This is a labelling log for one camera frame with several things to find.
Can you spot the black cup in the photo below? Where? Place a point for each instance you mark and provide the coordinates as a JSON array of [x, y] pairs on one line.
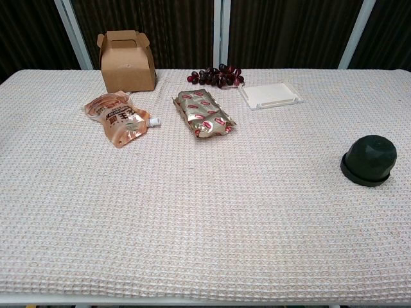
[[372, 154]]

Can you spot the orange snack pouch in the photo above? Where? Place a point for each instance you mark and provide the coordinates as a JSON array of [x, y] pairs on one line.
[[118, 122]]

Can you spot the dark brown corrugated partition panel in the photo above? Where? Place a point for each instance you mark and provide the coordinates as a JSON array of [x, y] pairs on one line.
[[391, 32], [160, 25], [29, 32], [289, 32]]

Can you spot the dark red grape bunch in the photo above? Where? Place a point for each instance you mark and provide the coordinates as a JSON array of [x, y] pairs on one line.
[[221, 77]]

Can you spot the white rectangular plastic tray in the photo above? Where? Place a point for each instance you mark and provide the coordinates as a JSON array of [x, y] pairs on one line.
[[269, 94]]

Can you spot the silver snack pouch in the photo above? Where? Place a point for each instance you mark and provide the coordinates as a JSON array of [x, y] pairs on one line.
[[205, 115]]

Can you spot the white partition post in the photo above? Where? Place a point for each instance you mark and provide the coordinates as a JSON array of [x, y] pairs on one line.
[[356, 35], [75, 38], [221, 32]]

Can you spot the beige waffle tablecloth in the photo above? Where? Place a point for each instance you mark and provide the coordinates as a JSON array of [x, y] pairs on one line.
[[205, 208]]

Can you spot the brown cardboard gable box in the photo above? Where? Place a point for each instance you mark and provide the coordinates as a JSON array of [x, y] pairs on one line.
[[128, 73]]

